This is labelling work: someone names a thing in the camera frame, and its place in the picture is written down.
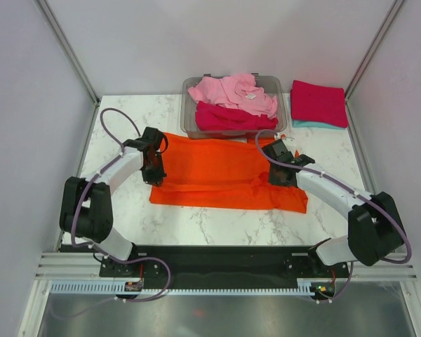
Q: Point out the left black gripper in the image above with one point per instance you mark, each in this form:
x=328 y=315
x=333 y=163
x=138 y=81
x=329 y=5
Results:
x=156 y=179

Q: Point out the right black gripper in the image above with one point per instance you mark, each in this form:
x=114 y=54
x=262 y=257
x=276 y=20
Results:
x=274 y=180

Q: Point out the orange t shirt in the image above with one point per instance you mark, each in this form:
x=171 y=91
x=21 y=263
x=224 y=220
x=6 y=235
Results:
x=223 y=174

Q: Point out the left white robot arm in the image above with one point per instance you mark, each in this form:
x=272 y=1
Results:
x=86 y=211

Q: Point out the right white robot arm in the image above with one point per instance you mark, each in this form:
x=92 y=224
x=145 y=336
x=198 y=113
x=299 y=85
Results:
x=374 y=227

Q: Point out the folded teal t shirt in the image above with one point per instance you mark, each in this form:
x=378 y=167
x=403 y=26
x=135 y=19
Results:
x=314 y=124

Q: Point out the folded magenta t shirt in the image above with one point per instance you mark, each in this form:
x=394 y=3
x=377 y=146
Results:
x=310 y=102

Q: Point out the magenta t shirt in bin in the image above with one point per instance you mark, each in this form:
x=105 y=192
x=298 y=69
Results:
x=210 y=117

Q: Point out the clear plastic bin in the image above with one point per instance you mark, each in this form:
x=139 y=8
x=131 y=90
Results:
x=271 y=86

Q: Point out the light pink t shirt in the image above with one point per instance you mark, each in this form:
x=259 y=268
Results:
x=238 y=91

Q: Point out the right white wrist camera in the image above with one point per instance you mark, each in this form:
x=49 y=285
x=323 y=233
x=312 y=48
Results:
x=291 y=145

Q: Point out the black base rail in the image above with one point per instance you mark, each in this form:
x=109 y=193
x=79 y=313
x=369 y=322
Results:
x=223 y=266

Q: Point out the white slotted cable duct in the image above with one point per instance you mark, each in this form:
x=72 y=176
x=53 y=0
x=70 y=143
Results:
x=122 y=288

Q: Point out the left aluminium frame post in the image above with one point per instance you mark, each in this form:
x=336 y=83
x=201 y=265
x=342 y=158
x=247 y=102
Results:
x=62 y=40

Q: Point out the aluminium frame post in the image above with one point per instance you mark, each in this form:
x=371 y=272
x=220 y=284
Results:
x=62 y=40
x=374 y=46

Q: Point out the right aluminium frame post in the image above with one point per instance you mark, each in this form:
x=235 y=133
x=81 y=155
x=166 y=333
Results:
x=374 y=46

